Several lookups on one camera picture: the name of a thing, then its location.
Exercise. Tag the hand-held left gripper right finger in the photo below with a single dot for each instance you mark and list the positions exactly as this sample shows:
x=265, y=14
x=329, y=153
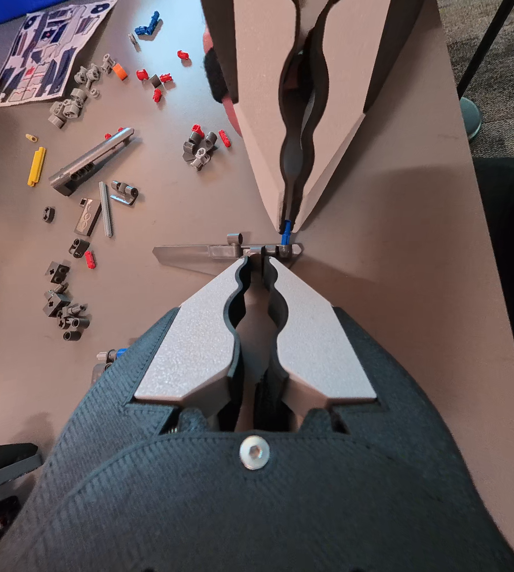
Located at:
x=324, y=353

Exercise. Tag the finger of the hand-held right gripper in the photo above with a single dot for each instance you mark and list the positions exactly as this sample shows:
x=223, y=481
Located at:
x=355, y=53
x=259, y=67

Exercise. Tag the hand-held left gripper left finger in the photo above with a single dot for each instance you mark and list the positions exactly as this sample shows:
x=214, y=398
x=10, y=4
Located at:
x=190, y=353

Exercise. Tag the grey pointed lego panel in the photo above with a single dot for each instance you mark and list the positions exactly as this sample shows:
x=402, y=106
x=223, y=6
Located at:
x=185, y=254

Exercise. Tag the grey lego pin connector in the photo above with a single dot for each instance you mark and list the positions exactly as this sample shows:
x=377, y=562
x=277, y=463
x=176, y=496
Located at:
x=286, y=251

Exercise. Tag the small grey lego axle pin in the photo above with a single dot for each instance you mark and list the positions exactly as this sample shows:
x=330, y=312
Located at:
x=234, y=239

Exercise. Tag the long blue lego pin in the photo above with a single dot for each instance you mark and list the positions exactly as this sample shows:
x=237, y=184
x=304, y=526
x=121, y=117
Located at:
x=286, y=232

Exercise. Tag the blue lego engine block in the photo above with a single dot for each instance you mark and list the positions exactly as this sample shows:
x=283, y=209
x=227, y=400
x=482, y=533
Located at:
x=105, y=356

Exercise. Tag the dark grey lego connector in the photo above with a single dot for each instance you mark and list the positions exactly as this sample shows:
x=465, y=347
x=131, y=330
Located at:
x=155, y=81

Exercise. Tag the light grey lego connector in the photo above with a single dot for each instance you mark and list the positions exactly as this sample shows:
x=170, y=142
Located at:
x=94, y=73
x=81, y=77
x=202, y=157
x=107, y=62
x=78, y=94

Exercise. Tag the small blue lego pin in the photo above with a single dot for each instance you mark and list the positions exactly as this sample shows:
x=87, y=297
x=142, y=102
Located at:
x=143, y=30
x=155, y=20

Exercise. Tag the small grey lego piece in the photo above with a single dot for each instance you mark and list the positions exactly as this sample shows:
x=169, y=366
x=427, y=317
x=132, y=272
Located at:
x=132, y=38

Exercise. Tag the orange lego piece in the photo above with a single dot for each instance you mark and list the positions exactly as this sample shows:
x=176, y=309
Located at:
x=120, y=71

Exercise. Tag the group of grey lego connectors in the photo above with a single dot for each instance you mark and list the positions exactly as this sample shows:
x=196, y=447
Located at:
x=58, y=306

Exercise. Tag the long grey lego axle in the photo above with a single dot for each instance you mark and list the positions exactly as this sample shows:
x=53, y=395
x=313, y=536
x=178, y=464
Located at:
x=105, y=208

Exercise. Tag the dark grey flat lego panel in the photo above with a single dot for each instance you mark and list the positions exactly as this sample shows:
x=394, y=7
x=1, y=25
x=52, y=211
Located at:
x=88, y=216

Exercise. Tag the long grey lego panel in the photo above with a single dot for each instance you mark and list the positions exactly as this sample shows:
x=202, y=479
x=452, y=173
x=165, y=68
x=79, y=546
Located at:
x=91, y=161

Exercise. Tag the small dark grey lego bush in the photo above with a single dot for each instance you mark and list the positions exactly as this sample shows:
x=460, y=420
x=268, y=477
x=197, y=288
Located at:
x=49, y=214

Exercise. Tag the lego sticker sheet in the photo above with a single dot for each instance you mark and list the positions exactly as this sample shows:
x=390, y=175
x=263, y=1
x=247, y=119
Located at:
x=38, y=53

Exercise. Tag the small tan lego pin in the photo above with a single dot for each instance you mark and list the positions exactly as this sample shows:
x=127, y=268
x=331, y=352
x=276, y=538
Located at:
x=32, y=137

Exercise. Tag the yellow lego beam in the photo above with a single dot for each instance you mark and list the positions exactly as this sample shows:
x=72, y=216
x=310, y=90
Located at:
x=36, y=166

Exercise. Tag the grey connector with red axle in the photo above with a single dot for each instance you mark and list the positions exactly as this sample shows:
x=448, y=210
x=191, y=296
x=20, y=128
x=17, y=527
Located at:
x=193, y=139

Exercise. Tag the black pole stand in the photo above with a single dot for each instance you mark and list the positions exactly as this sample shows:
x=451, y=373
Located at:
x=471, y=118

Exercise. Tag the cluster of light grey blocks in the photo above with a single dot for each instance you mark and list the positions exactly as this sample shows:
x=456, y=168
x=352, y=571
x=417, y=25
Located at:
x=65, y=111

